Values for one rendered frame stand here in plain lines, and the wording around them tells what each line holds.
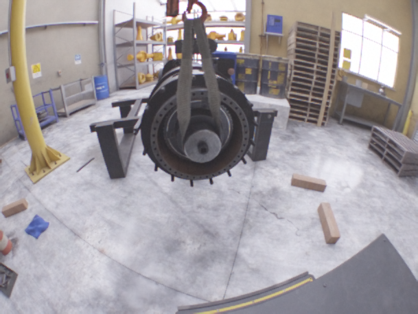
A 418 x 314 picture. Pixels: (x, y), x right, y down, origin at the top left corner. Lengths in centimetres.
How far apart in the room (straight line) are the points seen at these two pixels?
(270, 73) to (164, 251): 348
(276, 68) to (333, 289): 366
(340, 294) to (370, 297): 9
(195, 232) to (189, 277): 37
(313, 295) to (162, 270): 105
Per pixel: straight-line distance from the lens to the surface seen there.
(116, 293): 132
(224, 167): 81
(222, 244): 136
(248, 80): 383
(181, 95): 63
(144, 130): 78
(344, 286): 43
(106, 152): 192
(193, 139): 65
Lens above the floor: 117
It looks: 32 degrees down
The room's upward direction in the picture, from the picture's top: 1 degrees clockwise
